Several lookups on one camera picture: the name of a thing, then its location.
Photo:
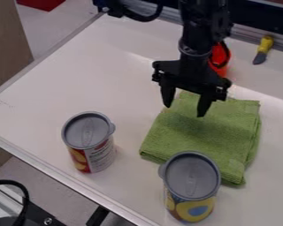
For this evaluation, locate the green cloth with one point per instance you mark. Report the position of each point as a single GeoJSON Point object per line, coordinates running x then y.
{"type": "Point", "coordinates": [205, 134]}

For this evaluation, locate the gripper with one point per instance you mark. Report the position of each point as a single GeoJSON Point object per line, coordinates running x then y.
{"type": "Point", "coordinates": [191, 72]}

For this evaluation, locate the yellow and blue can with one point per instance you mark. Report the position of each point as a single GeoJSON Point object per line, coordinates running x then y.
{"type": "Point", "coordinates": [191, 188]}

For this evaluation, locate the red and white can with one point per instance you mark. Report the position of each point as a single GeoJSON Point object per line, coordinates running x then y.
{"type": "Point", "coordinates": [90, 142]}

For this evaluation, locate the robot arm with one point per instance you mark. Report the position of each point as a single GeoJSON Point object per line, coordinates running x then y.
{"type": "Point", "coordinates": [201, 26]}

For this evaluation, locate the orange toy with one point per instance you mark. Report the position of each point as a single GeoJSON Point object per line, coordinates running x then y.
{"type": "Point", "coordinates": [220, 58]}

